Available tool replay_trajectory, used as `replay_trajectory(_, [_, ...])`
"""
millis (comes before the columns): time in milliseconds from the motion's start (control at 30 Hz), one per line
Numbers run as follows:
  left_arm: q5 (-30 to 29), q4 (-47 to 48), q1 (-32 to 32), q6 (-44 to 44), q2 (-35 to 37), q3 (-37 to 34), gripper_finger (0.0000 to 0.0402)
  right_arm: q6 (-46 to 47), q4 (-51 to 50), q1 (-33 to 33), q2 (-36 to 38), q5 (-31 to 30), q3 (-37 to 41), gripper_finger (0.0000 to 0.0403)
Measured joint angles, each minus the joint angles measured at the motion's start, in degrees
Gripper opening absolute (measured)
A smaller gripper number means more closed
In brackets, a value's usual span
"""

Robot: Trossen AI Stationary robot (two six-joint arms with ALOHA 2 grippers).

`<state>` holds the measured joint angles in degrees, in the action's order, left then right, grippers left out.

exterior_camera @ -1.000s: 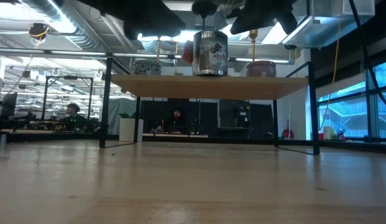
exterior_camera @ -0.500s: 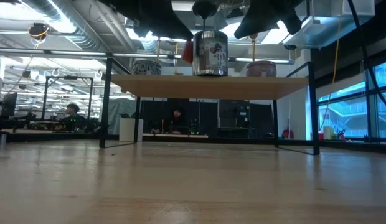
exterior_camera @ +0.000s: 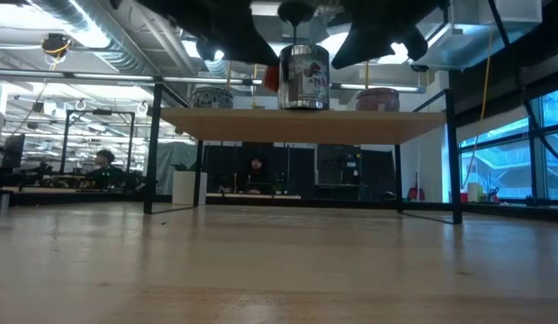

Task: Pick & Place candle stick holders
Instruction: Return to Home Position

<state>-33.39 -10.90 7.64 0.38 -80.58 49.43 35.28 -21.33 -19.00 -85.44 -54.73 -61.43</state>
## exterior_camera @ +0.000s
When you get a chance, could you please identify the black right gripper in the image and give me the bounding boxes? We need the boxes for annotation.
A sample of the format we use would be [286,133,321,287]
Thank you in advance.
[331,0,442,70]

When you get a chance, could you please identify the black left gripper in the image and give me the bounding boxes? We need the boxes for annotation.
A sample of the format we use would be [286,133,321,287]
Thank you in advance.
[139,0,281,68]

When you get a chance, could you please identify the small pink candle tin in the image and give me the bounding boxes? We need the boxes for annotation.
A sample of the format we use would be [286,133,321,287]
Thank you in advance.
[355,87,401,113]

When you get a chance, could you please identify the small blue-grey candle tin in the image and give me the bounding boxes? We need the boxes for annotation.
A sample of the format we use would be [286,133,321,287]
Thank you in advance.
[191,85,235,110]

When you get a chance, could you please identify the tall silver candle tin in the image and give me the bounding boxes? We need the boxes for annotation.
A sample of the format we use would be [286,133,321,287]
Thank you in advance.
[263,43,331,112]

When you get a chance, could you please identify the wooden shelf riser black legs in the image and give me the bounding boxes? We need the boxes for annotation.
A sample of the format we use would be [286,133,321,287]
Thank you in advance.
[143,83,464,225]

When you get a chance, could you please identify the black equipment cabinet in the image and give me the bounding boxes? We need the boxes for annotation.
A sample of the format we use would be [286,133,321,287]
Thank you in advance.
[315,143,364,199]

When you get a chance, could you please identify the person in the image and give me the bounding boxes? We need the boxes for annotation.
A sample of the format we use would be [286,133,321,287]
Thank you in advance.
[85,148,127,190]
[235,154,276,195]

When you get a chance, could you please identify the long ceiling light bar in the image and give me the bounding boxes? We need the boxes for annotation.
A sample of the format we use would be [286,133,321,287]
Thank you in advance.
[0,69,427,94]

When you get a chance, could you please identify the grey tarp cover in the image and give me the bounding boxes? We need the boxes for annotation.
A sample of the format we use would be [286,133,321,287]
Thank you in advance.
[155,141,198,195]

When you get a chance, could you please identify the red dustpan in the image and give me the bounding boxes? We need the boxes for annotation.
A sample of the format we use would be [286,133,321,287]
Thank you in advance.
[407,173,427,202]

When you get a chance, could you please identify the white pot with plant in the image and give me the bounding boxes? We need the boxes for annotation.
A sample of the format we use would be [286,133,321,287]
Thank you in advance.
[171,161,209,206]

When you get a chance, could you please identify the dark background monitor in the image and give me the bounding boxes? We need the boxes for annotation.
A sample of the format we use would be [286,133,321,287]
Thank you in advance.
[0,132,26,170]

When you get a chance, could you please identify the thin yellow hanging cable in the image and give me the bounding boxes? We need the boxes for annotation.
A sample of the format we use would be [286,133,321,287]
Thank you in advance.
[250,62,266,110]

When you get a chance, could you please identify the large silver air duct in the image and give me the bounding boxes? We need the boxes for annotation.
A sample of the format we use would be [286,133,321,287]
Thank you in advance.
[422,0,544,72]

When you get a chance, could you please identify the round silver air duct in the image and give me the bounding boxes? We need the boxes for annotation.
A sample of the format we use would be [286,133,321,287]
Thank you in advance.
[33,0,161,77]

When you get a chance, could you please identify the black background frame rig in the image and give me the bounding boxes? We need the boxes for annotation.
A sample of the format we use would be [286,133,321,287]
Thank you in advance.
[60,109,136,176]

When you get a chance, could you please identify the black ceiling cable reel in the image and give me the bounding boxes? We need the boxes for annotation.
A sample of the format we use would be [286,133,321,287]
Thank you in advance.
[40,31,74,59]

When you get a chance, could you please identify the black aluminium table frame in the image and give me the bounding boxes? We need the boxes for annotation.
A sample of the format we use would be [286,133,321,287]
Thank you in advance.
[0,191,558,222]

